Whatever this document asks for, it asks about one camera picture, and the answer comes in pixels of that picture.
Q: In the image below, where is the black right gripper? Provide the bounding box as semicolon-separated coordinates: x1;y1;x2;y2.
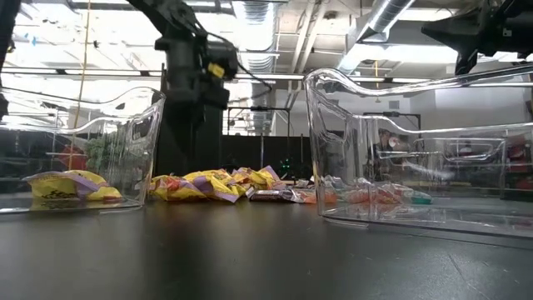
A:
421;7;533;76

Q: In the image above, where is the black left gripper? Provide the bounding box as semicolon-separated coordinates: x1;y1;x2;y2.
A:
154;35;210;105

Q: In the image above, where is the clear plastic bin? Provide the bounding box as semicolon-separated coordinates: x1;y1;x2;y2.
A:
0;86;167;216
302;66;533;241
376;137;508;201

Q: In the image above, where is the yellow Sour Patch candy bag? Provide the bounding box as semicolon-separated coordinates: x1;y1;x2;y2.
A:
148;174;207;203
182;169;247;204
257;165;286;191
231;167;271;189
22;169;124;202

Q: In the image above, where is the red gummy candy packet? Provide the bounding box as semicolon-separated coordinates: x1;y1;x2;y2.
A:
372;182;413;205

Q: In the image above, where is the blue gummy candy packet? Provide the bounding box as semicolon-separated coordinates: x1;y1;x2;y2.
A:
410;190;434;206

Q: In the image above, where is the black partition panel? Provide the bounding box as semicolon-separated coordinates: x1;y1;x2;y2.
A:
156;62;222;177

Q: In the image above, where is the green artificial succulent plant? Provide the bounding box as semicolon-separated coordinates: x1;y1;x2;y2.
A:
85;132;126;172

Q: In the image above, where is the person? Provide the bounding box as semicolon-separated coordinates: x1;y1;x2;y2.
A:
372;127;403;183

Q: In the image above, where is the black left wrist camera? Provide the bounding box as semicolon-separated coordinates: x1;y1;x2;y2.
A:
203;40;239;110

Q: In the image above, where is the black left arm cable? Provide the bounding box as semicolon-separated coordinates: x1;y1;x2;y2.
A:
195;22;276;101

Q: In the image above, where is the silver ventilation duct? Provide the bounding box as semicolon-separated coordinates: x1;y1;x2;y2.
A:
239;0;278;134
335;0;417;74

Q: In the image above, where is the black metal frame rack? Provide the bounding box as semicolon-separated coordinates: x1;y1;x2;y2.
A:
227;106;291;170

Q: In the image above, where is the yellow extension cord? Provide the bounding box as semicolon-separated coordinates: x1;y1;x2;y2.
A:
67;0;92;170

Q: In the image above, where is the black background wall panel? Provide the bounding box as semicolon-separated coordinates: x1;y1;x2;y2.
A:
220;135;313;178

